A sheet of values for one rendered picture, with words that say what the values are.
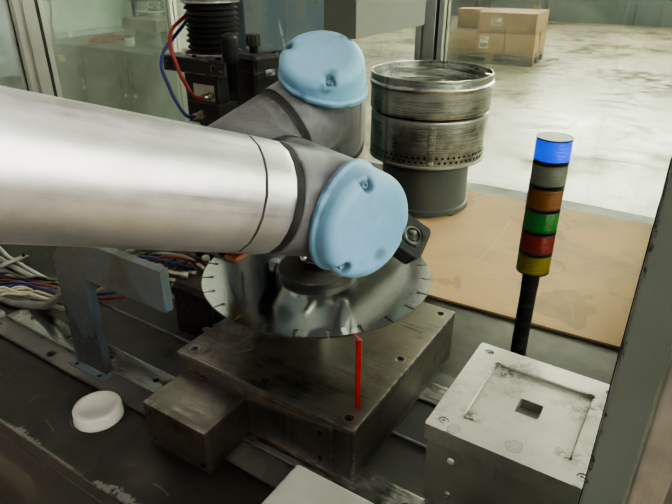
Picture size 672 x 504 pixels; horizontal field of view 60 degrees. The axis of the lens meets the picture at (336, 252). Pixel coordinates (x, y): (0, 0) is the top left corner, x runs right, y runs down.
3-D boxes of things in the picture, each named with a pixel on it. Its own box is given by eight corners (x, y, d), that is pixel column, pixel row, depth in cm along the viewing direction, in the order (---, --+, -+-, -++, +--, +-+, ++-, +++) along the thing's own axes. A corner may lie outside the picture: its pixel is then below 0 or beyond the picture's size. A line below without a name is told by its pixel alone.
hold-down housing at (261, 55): (288, 188, 81) (282, 34, 72) (263, 197, 78) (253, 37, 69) (261, 179, 85) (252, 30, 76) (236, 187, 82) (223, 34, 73)
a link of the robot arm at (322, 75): (249, 55, 49) (325, 9, 52) (266, 143, 59) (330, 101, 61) (311, 104, 46) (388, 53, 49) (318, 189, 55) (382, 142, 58)
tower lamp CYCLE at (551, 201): (564, 203, 78) (568, 182, 77) (556, 215, 75) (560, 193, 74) (531, 197, 81) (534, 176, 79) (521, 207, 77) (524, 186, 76)
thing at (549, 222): (560, 225, 80) (564, 205, 79) (552, 237, 77) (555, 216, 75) (527, 218, 82) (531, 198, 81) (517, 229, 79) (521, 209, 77)
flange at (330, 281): (286, 252, 91) (285, 237, 90) (357, 255, 90) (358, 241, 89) (271, 288, 81) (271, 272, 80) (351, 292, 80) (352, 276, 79)
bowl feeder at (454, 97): (495, 198, 165) (513, 66, 149) (452, 238, 142) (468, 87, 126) (398, 178, 180) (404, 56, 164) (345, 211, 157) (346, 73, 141)
